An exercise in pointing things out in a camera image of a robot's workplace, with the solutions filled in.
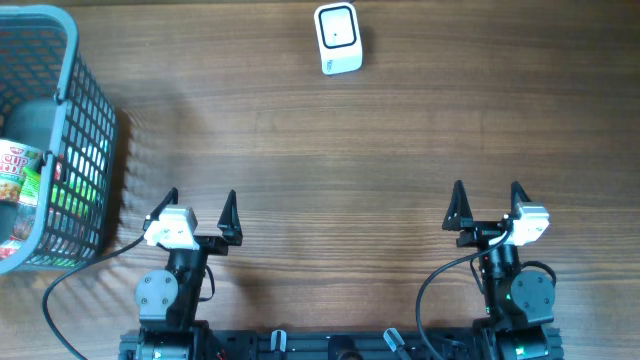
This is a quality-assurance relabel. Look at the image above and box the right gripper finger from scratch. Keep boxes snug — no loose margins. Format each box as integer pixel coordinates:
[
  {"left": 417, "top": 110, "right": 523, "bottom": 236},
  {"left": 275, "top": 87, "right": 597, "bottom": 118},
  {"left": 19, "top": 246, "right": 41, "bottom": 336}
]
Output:
[
  {"left": 442, "top": 180, "right": 473, "bottom": 231},
  {"left": 510, "top": 181, "right": 531, "bottom": 216}
]

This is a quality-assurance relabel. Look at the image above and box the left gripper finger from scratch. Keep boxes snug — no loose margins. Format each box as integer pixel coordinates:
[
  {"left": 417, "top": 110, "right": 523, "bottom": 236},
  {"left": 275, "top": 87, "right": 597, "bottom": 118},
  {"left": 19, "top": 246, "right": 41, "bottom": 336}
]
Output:
[
  {"left": 217, "top": 190, "right": 243, "bottom": 246},
  {"left": 149, "top": 187, "right": 179, "bottom": 220}
]

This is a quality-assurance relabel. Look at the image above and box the cup noodles container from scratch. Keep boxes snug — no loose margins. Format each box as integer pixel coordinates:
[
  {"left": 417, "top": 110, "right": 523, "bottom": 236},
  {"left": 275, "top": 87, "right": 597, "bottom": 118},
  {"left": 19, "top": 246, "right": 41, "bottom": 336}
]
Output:
[{"left": 1, "top": 139, "right": 43, "bottom": 202}]

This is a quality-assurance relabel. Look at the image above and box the green gummy candy bag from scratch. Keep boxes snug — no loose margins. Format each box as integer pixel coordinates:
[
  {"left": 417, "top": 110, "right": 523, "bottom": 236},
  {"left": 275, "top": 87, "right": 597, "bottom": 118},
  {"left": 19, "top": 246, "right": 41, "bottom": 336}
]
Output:
[{"left": 10, "top": 167, "right": 41, "bottom": 241}]

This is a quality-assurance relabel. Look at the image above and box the red orange snack packet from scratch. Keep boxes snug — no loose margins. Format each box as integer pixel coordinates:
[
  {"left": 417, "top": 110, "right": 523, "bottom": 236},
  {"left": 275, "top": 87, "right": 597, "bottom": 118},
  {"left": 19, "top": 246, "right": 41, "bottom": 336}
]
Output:
[{"left": 0, "top": 239, "right": 24, "bottom": 260}]

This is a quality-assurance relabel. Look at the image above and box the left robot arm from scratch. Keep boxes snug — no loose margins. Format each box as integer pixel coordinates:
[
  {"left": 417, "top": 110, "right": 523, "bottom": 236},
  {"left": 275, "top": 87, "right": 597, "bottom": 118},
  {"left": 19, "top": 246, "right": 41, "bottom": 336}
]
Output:
[{"left": 119, "top": 188, "right": 243, "bottom": 360}]

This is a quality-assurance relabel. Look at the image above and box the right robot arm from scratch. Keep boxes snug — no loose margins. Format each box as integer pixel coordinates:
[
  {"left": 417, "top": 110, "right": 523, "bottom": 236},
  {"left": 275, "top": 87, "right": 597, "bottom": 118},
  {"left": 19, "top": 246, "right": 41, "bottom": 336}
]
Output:
[{"left": 442, "top": 180, "right": 564, "bottom": 360}]

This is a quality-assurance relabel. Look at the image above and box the white barcode scanner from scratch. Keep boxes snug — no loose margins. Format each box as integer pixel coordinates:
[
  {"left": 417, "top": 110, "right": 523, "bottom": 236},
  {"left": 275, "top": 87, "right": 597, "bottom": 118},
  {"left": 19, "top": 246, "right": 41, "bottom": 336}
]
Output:
[{"left": 313, "top": 2, "right": 363, "bottom": 76}]

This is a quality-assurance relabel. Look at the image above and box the grey plastic shopping basket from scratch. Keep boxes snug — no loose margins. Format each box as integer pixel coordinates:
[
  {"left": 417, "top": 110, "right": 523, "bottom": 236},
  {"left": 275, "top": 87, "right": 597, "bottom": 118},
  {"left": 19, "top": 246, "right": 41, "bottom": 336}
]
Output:
[{"left": 1, "top": 5, "right": 119, "bottom": 274}]

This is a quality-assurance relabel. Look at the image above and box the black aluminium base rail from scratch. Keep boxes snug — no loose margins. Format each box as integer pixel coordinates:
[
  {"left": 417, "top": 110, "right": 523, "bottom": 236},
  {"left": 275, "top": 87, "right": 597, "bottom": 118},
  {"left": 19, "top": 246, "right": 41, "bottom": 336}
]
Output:
[{"left": 118, "top": 327, "right": 565, "bottom": 360}]

